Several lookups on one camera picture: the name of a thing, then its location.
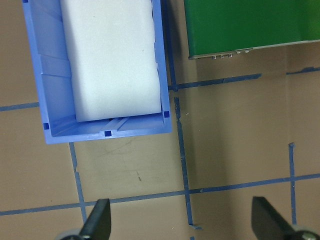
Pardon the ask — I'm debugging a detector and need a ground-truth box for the blue plastic storage bin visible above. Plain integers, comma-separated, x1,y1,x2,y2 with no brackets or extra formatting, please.
21,0,174,145

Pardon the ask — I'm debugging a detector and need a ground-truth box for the white foam pad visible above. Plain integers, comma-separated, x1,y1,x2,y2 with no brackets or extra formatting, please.
59,0,163,123

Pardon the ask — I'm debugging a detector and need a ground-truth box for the green conveyor belt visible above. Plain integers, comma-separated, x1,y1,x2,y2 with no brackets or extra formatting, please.
184,0,320,61

